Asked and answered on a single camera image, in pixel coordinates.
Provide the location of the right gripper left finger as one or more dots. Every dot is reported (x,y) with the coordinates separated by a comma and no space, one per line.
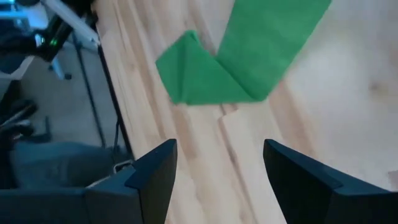
(155,186)

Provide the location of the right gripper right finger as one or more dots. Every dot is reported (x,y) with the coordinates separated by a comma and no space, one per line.
(304,193)

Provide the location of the green elastic bandage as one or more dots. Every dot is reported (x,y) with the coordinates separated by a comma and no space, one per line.
(248,62)

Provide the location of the person's leg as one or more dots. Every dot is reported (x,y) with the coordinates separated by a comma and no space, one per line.
(59,165)

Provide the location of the silver bracket bar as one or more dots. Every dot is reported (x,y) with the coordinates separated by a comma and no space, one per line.
(71,21)

